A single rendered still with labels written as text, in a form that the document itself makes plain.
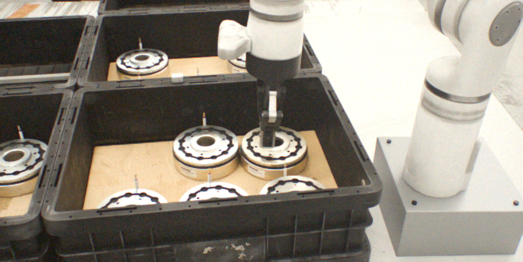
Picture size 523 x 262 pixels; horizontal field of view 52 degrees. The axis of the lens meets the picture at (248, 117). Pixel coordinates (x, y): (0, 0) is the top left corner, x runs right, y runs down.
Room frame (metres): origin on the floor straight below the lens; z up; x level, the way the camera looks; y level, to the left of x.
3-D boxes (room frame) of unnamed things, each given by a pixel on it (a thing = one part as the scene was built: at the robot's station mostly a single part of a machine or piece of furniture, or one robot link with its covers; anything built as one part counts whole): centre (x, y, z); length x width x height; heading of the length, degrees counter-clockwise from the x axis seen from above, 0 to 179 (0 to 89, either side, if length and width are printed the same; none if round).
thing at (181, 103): (0.61, 0.05, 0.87); 0.40 x 0.30 x 0.11; 97
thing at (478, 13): (0.66, -0.30, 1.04); 0.09 x 0.09 x 0.17; 29
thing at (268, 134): (0.63, -0.03, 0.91); 0.03 x 0.01 x 0.05; 1
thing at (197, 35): (0.90, 0.09, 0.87); 0.40 x 0.30 x 0.11; 97
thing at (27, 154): (0.64, 0.35, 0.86); 0.05 x 0.05 x 0.01
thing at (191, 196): (0.53, 0.04, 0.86); 0.10 x 0.10 x 0.01
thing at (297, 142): (0.67, -0.04, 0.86); 0.10 x 0.10 x 0.01
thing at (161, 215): (0.61, 0.05, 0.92); 0.40 x 0.30 x 0.02; 97
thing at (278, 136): (0.67, -0.04, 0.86); 0.05 x 0.05 x 0.01
